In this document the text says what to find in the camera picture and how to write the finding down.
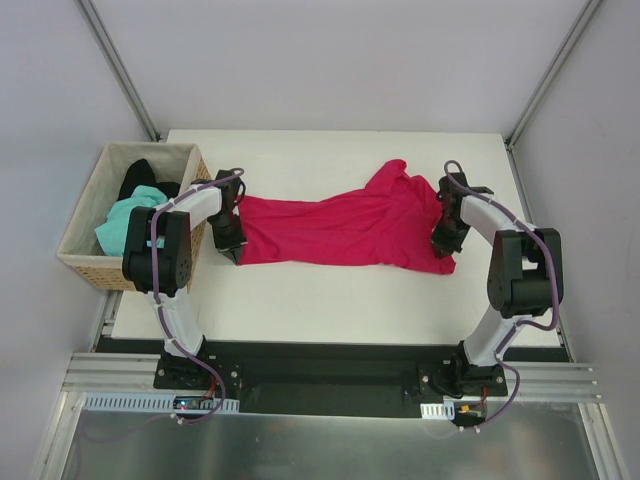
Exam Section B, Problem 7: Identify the pink t shirt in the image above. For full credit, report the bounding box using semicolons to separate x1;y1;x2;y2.
239;159;456;275

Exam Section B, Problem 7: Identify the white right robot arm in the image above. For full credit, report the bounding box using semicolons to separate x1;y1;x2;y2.
431;172;564;395

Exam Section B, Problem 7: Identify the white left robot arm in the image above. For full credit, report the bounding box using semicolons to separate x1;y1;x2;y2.
122;168;247;389

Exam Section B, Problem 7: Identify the wicker laundry basket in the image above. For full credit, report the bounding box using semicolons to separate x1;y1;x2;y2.
57;142;212;291

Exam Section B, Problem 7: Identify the black t shirt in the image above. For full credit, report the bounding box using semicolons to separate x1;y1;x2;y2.
118;158;180;200

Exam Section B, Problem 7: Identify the teal t shirt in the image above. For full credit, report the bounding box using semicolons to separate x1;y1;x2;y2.
95;185;168;257

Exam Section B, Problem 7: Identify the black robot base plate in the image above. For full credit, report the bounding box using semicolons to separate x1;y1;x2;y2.
153;341;508;418

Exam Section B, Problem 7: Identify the right white cable duct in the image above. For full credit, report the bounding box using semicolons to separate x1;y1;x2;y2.
420;401;455;421

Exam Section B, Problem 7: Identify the white cable duct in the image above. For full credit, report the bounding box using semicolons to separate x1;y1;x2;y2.
420;401;455;421
84;393;240;415

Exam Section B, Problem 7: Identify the left white cable duct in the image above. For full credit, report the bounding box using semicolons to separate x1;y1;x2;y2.
84;393;240;415

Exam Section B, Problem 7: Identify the left aluminium frame post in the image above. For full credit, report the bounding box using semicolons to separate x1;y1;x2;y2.
75;0;162;142

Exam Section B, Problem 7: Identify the aluminium frame post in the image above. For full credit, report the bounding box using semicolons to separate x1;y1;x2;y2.
504;0;606;151
75;0;162;142

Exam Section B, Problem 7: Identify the right aluminium frame post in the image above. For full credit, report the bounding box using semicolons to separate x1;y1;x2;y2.
504;0;606;151

